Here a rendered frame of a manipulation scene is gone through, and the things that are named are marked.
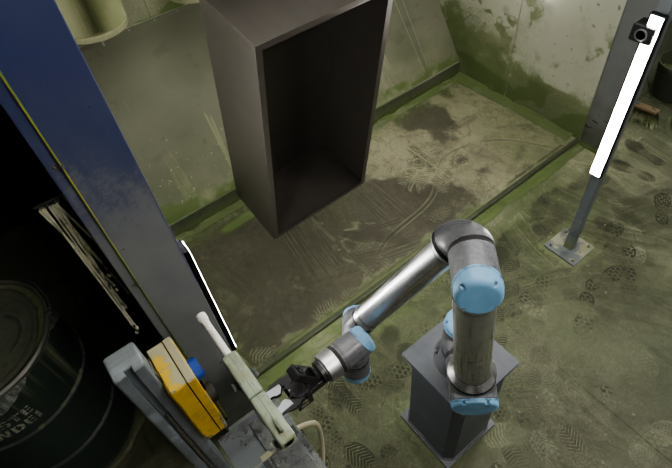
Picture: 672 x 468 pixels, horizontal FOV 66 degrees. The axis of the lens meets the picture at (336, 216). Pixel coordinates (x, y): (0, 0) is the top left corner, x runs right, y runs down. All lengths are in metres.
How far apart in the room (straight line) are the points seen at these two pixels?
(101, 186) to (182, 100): 2.01
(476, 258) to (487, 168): 2.37
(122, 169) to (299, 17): 0.81
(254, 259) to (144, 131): 0.99
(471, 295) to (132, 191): 0.86
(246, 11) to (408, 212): 1.81
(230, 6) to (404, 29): 2.35
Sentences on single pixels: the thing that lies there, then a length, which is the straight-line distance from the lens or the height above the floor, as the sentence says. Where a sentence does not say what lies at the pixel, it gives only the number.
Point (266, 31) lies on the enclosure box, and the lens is 1.77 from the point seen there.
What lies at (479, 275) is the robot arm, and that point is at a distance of 1.21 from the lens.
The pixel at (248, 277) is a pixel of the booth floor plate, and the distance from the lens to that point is 3.05.
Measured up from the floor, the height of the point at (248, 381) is 1.14.
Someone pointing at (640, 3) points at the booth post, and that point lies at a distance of 3.39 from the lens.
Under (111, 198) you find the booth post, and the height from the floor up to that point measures 1.60.
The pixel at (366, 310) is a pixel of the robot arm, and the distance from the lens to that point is 1.61.
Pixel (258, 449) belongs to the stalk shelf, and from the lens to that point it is 1.80.
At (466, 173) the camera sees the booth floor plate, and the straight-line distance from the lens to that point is 3.52.
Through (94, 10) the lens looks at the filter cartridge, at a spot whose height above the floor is 1.40.
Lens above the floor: 2.46
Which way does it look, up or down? 48 degrees down
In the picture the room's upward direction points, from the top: 7 degrees counter-clockwise
